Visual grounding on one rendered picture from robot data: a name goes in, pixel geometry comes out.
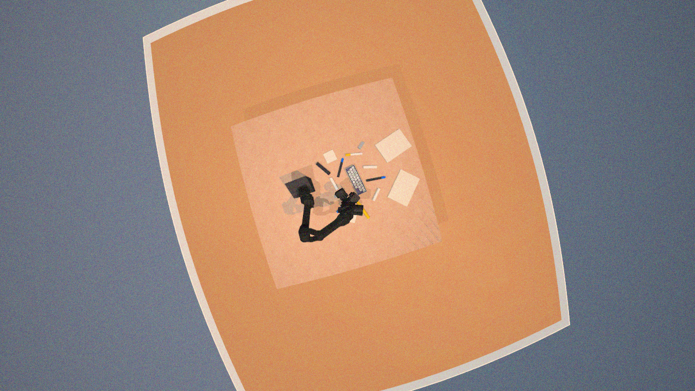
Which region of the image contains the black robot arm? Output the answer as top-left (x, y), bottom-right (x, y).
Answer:
top-left (297, 185), bottom-right (363, 242)

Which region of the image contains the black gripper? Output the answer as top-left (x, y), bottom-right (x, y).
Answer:
top-left (335, 188), bottom-right (353, 208)

